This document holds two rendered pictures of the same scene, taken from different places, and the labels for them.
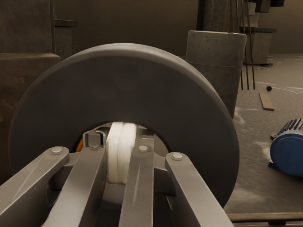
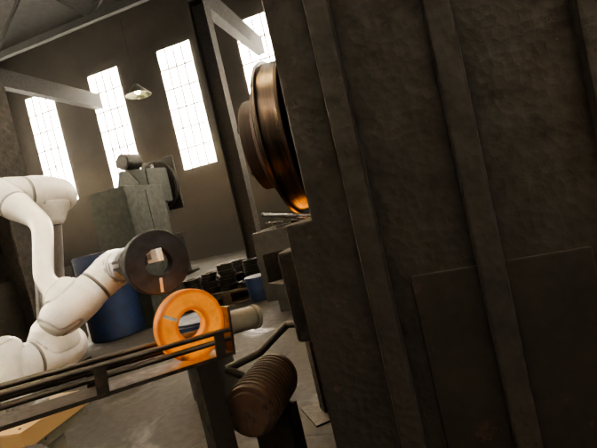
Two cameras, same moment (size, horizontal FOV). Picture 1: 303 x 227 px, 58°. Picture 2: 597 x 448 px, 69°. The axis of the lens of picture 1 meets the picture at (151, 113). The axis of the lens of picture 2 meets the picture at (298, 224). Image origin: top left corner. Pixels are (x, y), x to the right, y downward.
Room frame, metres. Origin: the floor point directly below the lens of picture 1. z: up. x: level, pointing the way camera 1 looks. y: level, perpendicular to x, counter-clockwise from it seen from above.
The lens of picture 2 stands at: (1.20, -0.35, 0.91)
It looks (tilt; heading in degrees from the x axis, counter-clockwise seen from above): 3 degrees down; 141
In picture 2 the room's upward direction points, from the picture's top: 13 degrees counter-clockwise
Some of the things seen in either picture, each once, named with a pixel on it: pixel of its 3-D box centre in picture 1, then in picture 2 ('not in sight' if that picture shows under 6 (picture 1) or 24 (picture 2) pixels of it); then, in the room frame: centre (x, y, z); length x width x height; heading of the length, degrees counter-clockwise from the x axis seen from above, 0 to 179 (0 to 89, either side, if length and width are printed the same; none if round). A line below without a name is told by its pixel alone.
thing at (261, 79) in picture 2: not in sight; (292, 136); (0.17, 0.52, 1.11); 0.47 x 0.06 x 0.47; 125
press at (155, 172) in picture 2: not in sight; (155, 214); (-7.67, 3.05, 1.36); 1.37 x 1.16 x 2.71; 25
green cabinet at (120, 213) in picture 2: not in sight; (143, 254); (-3.74, 1.31, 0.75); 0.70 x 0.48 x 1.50; 125
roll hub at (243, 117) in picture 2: not in sight; (263, 144); (0.09, 0.47, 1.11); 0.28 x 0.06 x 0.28; 125
